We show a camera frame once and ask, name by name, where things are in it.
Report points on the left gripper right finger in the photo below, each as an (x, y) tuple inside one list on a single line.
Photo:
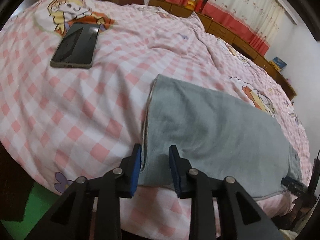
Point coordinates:
[(190, 183)]

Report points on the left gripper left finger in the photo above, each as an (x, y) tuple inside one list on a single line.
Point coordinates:
[(103, 195)]

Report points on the pink checkered cartoon bedsheet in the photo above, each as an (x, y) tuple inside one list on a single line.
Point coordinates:
[(62, 123)]

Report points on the blue picture book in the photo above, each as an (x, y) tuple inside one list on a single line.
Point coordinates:
[(278, 63)]

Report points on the black smartphone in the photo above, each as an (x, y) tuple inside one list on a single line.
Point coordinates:
[(76, 49)]

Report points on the long wooden low cabinet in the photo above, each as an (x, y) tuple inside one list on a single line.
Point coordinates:
[(214, 28)]

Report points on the cream and red curtain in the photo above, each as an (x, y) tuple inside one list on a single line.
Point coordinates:
[(255, 21)]

